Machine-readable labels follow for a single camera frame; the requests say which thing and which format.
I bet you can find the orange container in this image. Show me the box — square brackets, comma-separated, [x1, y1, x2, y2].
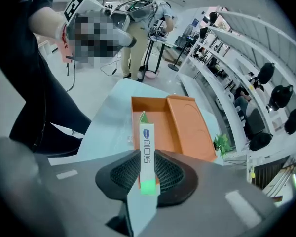
[131, 94, 218, 163]

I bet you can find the black floor cable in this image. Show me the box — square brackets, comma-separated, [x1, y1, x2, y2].
[99, 55, 121, 77]

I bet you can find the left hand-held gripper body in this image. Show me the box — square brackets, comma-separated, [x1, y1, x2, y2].
[63, 0, 138, 64]

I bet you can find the black standing fan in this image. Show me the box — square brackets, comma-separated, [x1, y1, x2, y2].
[167, 24, 201, 72]

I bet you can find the person's left forearm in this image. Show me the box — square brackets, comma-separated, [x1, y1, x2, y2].
[28, 6, 69, 43]

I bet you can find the clear electronics box with cables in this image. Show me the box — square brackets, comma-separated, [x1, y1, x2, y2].
[110, 0, 161, 18]

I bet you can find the black-legged stand table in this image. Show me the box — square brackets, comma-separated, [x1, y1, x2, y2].
[137, 26, 178, 75]

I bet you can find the small green potted plant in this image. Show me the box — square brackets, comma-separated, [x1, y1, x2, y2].
[213, 133, 234, 158]

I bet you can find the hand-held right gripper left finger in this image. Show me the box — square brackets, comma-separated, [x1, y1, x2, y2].
[40, 149, 142, 237]

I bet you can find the pink basin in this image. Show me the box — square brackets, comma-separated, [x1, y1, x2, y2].
[145, 70, 161, 80]

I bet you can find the red wristband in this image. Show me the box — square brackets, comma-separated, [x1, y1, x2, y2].
[61, 23, 69, 49]

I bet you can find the small white green package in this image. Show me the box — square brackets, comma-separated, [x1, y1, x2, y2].
[126, 110, 162, 237]

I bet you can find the person's black clothing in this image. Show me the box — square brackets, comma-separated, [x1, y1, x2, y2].
[0, 0, 92, 158]

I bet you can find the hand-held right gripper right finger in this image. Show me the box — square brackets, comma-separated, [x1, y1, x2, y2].
[153, 149, 286, 237]

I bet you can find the white shelf unit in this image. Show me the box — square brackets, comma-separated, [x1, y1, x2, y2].
[177, 7, 296, 158]

